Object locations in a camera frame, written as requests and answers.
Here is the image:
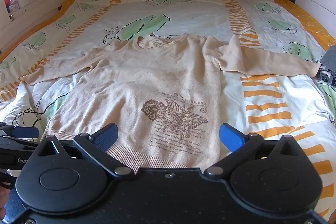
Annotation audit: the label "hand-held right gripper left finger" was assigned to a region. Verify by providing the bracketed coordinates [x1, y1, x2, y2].
[31, 123, 133, 178]

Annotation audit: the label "grey cloth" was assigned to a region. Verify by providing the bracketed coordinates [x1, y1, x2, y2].
[316, 44, 336, 83]

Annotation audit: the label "beige printed sweater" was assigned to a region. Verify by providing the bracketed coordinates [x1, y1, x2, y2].
[20, 33, 322, 174]

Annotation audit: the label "red and white objects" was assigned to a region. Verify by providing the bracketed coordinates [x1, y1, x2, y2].
[3, 0, 20, 14]

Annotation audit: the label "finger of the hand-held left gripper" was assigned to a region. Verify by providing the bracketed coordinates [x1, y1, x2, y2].
[0, 135, 44, 151]
[0, 123, 40, 139]

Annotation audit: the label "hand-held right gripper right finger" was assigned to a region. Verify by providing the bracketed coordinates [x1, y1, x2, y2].
[204, 123, 306, 178]

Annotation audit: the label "leaf print duvet cover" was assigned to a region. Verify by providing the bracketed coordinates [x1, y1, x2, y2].
[0, 0, 336, 224]

